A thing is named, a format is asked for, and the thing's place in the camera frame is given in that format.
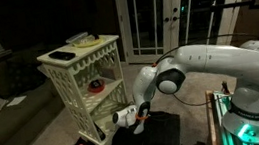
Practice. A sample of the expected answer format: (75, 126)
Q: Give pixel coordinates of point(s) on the black phone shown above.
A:
(61, 55)

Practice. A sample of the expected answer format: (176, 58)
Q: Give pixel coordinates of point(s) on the metal mounting rails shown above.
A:
(226, 133)

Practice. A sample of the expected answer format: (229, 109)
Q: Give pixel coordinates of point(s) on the small black round object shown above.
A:
(95, 84)

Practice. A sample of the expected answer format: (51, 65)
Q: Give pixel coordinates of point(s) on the wooden base frame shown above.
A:
(211, 122)

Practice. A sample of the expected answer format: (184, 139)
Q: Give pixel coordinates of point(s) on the red bowl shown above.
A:
(96, 89)

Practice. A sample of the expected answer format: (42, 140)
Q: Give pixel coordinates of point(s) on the black remote control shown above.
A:
(99, 132)

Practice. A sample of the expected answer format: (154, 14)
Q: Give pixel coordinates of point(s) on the grey fabric couch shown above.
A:
(15, 124)

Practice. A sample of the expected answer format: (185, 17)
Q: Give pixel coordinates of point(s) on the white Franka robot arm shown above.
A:
(235, 58)

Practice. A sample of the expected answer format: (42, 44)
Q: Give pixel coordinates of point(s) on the white lattice shelf unit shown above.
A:
(92, 49)

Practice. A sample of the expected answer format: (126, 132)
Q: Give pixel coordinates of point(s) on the white paper sheet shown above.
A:
(16, 100)

